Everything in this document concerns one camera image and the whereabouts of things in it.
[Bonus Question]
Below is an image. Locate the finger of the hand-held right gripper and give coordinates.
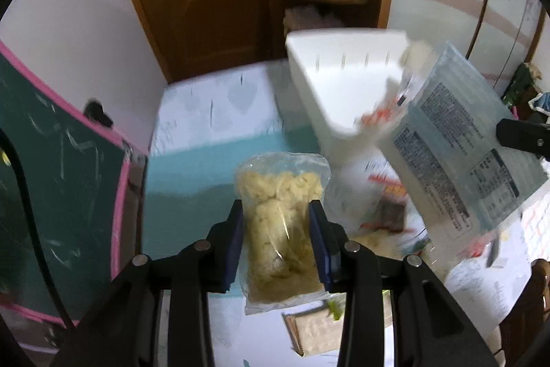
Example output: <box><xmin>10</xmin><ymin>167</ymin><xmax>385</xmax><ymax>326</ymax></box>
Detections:
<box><xmin>496</xmin><ymin>118</ymin><xmax>550</xmax><ymax>161</ymax></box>

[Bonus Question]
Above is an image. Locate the clear bag of yellow puffs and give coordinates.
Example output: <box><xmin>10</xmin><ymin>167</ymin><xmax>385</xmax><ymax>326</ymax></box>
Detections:
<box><xmin>234</xmin><ymin>152</ymin><xmax>331</xmax><ymax>316</ymax></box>

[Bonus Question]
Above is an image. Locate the black cable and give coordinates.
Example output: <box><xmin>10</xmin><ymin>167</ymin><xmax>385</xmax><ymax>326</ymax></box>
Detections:
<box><xmin>0</xmin><ymin>130</ymin><xmax>75</xmax><ymax>327</ymax></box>

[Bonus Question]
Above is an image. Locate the dark green object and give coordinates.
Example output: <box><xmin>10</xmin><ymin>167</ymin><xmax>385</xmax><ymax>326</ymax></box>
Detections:
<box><xmin>503</xmin><ymin>64</ymin><xmax>543</xmax><ymax>114</ymax></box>

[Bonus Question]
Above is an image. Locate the clear packet of pale crackers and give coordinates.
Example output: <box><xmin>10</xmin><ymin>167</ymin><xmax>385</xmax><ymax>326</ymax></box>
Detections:
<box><xmin>283</xmin><ymin>300</ymin><xmax>394</xmax><ymax>356</ymax></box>

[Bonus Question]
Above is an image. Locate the dark wooden chair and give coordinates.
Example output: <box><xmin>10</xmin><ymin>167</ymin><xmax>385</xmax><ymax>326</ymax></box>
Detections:
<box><xmin>500</xmin><ymin>259</ymin><xmax>550</xmax><ymax>367</ymax></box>

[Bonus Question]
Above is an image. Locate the white plastic basket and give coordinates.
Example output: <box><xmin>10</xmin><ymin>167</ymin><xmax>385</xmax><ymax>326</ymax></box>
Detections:
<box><xmin>286</xmin><ymin>29</ymin><xmax>411</xmax><ymax>168</ymax></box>

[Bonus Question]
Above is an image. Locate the green chalkboard with pink frame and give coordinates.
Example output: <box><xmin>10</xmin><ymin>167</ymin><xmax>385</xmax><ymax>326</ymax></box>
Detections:
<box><xmin>0</xmin><ymin>42</ymin><xmax>149</xmax><ymax>327</ymax></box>

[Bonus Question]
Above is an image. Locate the clear packet with red print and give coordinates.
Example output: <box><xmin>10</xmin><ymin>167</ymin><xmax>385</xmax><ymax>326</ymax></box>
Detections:
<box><xmin>335</xmin><ymin>154</ymin><xmax>430</xmax><ymax>256</ymax></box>

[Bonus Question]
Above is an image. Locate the small black eraser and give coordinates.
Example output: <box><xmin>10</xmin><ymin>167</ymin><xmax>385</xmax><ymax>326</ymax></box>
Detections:
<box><xmin>85</xmin><ymin>99</ymin><xmax>113</xmax><ymax>128</ymax></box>

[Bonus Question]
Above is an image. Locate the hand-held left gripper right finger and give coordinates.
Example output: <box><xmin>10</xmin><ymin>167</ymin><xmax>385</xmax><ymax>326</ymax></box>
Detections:
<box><xmin>308</xmin><ymin>199</ymin><xmax>499</xmax><ymax>367</ymax></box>

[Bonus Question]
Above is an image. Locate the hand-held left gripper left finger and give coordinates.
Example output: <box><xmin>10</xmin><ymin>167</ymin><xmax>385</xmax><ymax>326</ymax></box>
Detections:
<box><xmin>52</xmin><ymin>199</ymin><xmax>245</xmax><ymax>367</ymax></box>

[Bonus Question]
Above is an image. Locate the teal table mat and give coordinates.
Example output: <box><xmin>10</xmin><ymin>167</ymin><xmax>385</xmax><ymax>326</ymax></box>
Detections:
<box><xmin>142</xmin><ymin>126</ymin><xmax>331</xmax><ymax>301</ymax></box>

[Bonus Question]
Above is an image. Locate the large pale blue snack packet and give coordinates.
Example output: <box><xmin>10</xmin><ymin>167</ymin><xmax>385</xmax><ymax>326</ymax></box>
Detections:
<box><xmin>378</xmin><ymin>42</ymin><xmax>550</xmax><ymax>241</ymax></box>

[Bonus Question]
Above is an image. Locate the pastel wardrobe with pink stripes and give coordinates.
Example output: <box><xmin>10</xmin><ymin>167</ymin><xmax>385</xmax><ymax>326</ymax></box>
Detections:
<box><xmin>387</xmin><ymin>0</ymin><xmax>547</xmax><ymax>101</ymax></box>

